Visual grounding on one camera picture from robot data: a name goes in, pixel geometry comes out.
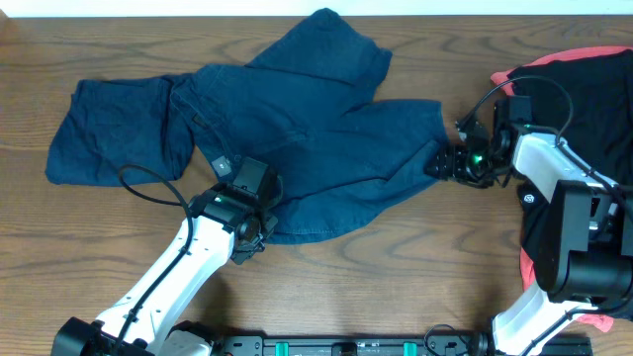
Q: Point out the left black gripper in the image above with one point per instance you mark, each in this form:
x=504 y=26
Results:
x=270 y=218

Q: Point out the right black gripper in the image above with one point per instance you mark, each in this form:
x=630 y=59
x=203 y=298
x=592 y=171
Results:
x=452 y=158

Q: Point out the dark blue denim shorts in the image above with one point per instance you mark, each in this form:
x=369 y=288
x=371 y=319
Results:
x=306 y=107

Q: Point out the dark blue garment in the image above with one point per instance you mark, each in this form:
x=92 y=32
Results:
x=111 y=123

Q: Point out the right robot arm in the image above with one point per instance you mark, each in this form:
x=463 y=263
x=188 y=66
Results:
x=584 y=260

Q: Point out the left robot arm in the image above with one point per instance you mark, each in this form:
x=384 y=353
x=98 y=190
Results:
x=229 y=222

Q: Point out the coral red garment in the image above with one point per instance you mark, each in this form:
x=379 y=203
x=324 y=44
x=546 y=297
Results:
x=504 y=76

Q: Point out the black garment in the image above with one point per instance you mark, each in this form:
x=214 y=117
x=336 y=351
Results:
x=593 y=99

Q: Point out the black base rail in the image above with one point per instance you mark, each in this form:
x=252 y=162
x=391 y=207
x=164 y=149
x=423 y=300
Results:
x=437 y=344

